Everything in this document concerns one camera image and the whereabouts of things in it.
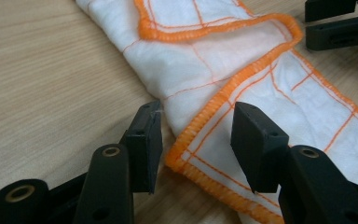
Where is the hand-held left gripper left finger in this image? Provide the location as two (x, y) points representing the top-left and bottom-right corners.
(118, 99), (164, 195)

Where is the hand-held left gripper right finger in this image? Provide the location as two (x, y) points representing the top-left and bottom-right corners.
(230, 101), (291, 194)

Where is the white cloth with orange trim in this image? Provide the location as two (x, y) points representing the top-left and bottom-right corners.
(74, 0), (358, 224)

